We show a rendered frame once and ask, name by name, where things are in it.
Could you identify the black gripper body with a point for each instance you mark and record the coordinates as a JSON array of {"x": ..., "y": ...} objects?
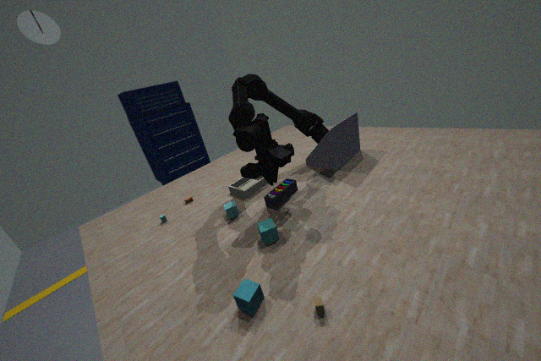
[{"x": 254, "y": 170}]

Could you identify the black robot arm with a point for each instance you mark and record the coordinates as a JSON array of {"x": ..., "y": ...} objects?
[{"x": 249, "y": 134}]

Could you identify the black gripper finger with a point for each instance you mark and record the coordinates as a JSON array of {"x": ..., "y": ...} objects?
[
  {"x": 268, "y": 177},
  {"x": 274, "y": 171}
]

